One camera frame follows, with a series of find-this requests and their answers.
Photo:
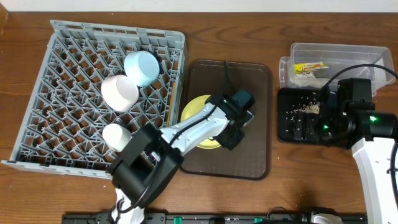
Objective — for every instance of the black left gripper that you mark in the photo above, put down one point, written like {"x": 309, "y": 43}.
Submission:
{"x": 232, "y": 137}

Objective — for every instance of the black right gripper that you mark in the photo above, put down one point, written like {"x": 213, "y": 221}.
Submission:
{"x": 310, "y": 125}

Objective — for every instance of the yellow plate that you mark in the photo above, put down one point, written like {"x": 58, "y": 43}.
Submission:
{"x": 193, "y": 107}

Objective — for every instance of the green snack wrapper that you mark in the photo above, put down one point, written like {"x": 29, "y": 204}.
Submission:
{"x": 308, "y": 67}

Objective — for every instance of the light blue bowl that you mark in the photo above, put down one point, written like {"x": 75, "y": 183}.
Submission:
{"x": 142, "y": 68}

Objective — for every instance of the pink plate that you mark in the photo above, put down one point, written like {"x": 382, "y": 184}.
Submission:
{"x": 119, "y": 93}

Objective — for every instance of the white small cup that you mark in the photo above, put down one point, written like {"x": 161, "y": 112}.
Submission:
{"x": 116, "y": 137}

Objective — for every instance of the wooden chopstick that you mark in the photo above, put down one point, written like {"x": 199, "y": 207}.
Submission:
{"x": 171, "y": 104}

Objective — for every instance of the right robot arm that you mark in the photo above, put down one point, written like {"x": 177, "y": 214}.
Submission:
{"x": 370, "y": 135}

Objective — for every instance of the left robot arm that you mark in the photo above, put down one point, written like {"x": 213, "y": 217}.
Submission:
{"x": 150, "y": 159}

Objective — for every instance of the black waste tray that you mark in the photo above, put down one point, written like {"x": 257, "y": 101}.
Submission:
{"x": 342, "y": 127}

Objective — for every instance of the grey dishwasher rack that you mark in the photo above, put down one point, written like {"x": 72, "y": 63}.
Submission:
{"x": 61, "y": 132}

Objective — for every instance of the rice and food scraps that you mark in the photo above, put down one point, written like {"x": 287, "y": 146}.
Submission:
{"x": 285, "y": 116}

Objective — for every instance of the dark brown serving tray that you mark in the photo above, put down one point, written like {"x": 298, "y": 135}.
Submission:
{"x": 251, "y": 158}

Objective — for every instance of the crumpled white tissue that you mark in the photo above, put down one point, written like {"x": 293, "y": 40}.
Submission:
{"x": 307, "y": 79}

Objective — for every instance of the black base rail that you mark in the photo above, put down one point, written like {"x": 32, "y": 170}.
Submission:
{"x": 276, "y": 215}

